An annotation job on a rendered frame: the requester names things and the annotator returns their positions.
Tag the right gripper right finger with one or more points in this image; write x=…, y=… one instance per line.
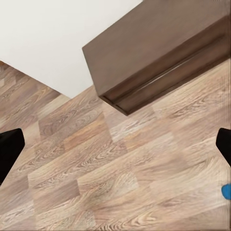
x=223, y=143

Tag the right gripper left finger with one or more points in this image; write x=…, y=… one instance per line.
x=11, y=144

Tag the sandal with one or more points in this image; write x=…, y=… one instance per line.
x=226, y=191

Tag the bench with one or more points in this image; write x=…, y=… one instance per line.
x=157, y=47

